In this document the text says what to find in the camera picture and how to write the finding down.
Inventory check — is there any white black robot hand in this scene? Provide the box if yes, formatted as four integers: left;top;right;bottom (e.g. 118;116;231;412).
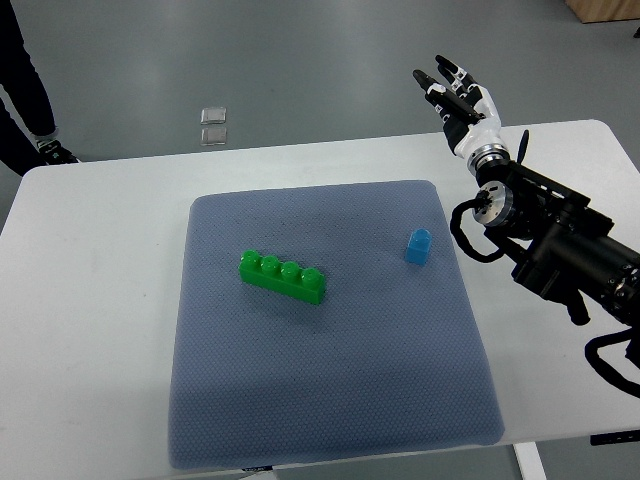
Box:
412;55;510;173

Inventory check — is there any blue toy block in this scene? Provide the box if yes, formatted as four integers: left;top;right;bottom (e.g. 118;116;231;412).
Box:
404;228;432;266

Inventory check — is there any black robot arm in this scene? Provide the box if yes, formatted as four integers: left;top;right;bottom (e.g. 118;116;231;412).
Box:
450;143;639;396

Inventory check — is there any green four-stud toy block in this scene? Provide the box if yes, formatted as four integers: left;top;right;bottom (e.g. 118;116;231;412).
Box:
238;250;326;305

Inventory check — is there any wooden box corner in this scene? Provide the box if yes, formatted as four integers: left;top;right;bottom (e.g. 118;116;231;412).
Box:
565;0;639;23

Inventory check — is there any blue-grey foam mat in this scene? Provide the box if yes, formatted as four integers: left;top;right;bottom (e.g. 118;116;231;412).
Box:
169;180;504;469

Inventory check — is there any upper metal floor plate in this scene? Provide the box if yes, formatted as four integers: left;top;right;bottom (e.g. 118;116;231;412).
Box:
200;107;227;125

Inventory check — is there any metal floor plate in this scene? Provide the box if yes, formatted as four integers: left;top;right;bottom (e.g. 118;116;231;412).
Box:
200;126;227;146
200;107;227;125

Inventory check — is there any lower metal floor plate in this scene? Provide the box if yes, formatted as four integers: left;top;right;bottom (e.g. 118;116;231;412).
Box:
200;126;227;146

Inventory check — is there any black table control panel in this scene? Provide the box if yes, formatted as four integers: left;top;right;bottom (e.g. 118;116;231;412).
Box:
590;430;640;446

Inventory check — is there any white table leg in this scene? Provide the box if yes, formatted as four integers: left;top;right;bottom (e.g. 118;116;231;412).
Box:
513;442;547;480

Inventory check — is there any black label under table edge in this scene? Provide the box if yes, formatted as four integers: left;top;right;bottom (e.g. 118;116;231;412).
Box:
242;465;273;474

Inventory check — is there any black green sneaker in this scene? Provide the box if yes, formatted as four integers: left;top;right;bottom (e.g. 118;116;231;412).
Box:
36;137;80;165

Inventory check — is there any person's dark trouser leg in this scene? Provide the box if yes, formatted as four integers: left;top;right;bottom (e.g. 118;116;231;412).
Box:
1;1;57;176

